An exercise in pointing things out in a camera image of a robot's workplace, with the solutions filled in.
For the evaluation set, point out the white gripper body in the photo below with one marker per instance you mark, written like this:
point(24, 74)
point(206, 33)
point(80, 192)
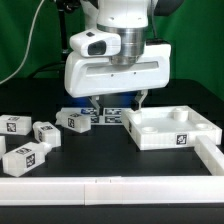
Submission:
point(98, 76)

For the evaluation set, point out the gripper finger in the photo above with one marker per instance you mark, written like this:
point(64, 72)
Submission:
point(136, 103)
point(95, 102)

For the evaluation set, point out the white square table top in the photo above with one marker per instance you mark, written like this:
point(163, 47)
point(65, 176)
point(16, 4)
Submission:
point(155, 128)

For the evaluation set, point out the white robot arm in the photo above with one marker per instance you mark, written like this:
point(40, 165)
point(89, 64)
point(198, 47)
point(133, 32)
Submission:
point(130, 19)

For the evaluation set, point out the white tag sheet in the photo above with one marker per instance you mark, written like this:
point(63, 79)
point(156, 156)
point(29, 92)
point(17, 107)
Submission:
point(110, 116)

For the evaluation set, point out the black stand pole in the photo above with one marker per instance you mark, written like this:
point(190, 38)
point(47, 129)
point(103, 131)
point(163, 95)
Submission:
point(65, 7)

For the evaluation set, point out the white block at left edge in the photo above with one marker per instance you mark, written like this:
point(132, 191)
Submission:
point(2, 146)

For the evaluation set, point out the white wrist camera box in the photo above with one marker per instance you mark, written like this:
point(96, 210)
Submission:
point(96, 43)

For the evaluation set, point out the white front fence rail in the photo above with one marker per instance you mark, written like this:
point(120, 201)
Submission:
point(111, 190)

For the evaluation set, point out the white fence rail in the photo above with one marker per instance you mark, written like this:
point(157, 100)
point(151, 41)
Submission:
point(111, 190)
point(210, 155)

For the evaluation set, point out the white right fence rail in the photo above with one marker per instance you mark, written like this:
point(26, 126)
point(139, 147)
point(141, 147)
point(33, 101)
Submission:
point(210, 155)

